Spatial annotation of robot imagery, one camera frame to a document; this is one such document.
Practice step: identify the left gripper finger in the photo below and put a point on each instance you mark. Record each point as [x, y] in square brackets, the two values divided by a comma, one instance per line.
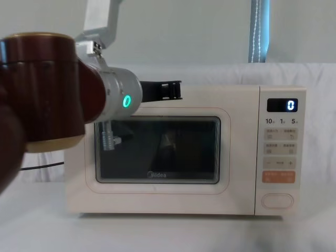
[172, 95]
[172, 86]

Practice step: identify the white tablecloth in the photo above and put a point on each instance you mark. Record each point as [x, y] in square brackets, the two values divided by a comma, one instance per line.
[168, 233]

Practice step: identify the white curtain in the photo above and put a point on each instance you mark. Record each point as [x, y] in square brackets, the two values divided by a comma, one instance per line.
[197, 31]

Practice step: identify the cream microwave oven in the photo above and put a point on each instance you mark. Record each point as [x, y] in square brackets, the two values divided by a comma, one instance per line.
[162, 204]

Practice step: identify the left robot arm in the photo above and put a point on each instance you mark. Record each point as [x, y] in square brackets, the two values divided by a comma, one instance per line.
[39, 78]

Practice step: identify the oven control panel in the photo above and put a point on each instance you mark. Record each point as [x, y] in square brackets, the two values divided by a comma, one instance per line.
[279, 147]

